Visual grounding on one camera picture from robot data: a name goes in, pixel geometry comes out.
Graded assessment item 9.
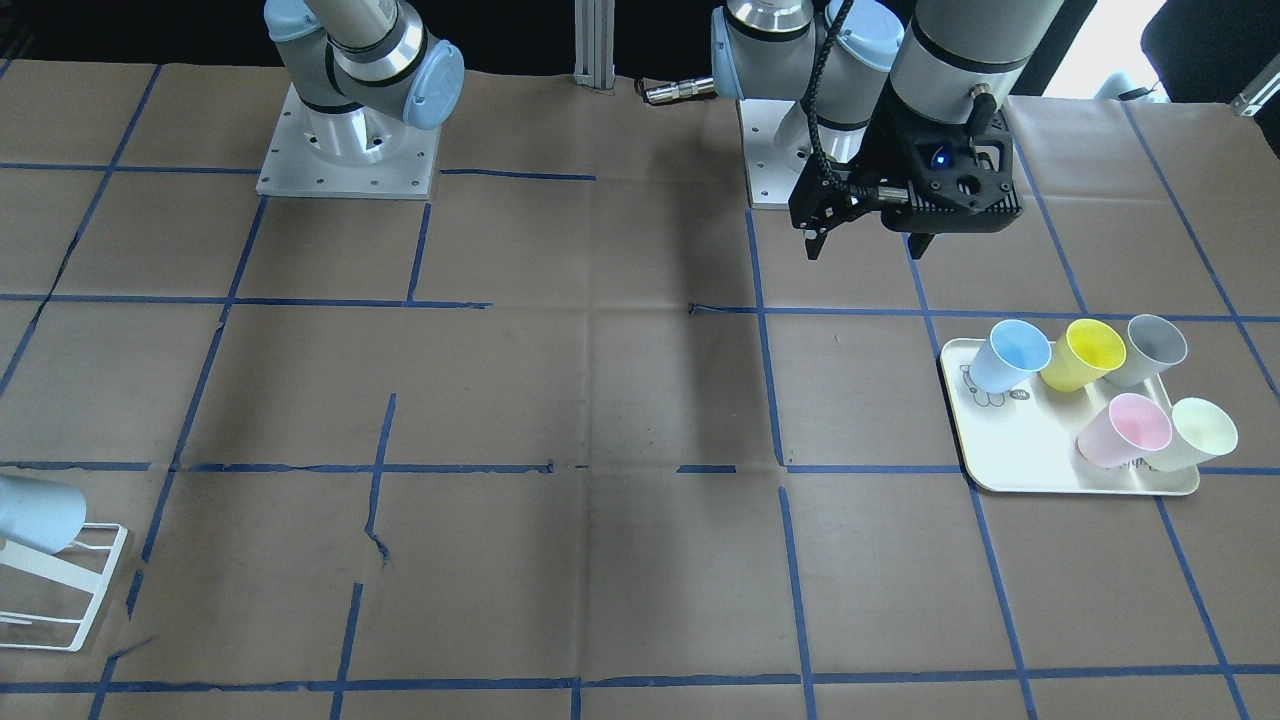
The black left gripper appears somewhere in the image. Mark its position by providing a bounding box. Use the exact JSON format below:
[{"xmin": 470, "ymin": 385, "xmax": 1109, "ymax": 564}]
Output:
[{"xmin": 788, "ymin": 83, "xmax": 1016, "ymax": 261}]

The pale blue cup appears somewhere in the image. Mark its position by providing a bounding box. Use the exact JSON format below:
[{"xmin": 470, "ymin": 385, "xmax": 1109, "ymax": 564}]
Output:
[{"xmin": 1, "ymin": 475, "xmax": 87, "ymax": 553}]

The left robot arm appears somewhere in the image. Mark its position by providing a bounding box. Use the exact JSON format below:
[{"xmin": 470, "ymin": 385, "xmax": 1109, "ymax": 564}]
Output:
[{"xmin": 710, "ymin": 1, "xmax": 1061, "ymax": 260}]

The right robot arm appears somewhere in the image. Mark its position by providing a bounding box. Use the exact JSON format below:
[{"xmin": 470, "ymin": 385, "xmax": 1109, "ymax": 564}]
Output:
[{"xmin": 262, "ymin": 1, "xmax": 465, "ymax": 129}]

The blue cup on tray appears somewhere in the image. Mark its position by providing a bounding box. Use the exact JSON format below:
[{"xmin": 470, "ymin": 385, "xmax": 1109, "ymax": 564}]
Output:
[{"xmin": 969, "ymin": 319, "xmax": 1052, "ymax": 395}]

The yellow cup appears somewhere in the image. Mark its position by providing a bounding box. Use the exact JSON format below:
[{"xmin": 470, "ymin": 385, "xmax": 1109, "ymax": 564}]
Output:
[{"xmin": 1039, "ymin": 318, "xmax": 1126, "ymax": 392}]

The grey cup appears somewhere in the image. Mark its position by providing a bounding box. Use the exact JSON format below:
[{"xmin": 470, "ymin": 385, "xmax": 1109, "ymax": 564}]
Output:
[{"xmin": 1103, "ymin": 314, "xmax": 1188, "ymax": 388}]

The pink cup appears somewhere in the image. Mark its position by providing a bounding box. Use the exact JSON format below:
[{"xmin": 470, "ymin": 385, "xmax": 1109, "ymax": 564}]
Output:
[{"xmin": 1076, "ymin": 393, "xmax": 1172, "ymax": 469}]

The pale green cup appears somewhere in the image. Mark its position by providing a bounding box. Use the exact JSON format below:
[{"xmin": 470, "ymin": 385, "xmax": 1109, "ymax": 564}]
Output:
[{"xmin": 1144, "ymin": 397, "xmax": 1239, "ymax": 471}]

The cream plastic tray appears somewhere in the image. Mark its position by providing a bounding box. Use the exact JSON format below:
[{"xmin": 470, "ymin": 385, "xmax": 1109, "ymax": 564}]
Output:
[{"xmin": 940, "ymin": 338, "xmax": 1201, "ymax": 496}]

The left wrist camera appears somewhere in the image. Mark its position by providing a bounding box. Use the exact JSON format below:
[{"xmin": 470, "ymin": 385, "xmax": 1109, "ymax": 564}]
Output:
[{"xmin": 879, "ymin": 184, "xmax": 1024, "ymax": 234}]

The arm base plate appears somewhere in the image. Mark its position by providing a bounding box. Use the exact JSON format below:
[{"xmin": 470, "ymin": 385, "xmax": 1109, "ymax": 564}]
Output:
[
  {"xmin": 256, "ymin": 87, "xmax": 442, "ymax": 201},
  {"xmin": 737, "ymin": 99, "xmax": 812, "ymax": 210}
]

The left wrist braided cable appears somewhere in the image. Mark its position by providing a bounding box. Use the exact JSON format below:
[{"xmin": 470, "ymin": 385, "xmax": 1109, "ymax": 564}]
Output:
[{"xmin": 806, "ymin": 0, "xmax": 881, "ymax": 193}]

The aluminium frame post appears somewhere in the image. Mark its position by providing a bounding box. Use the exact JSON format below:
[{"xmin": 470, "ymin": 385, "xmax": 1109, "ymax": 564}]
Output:
[{"xmin": 573, "ymin": 0, "xmax": 616, "ymax": 94}]

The white wire cup rack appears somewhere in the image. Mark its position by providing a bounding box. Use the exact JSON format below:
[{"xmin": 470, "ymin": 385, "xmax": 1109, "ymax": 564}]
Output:
[{"xmin": 3, "ymin": 523, "xmax": 129, "ymax": 653}]

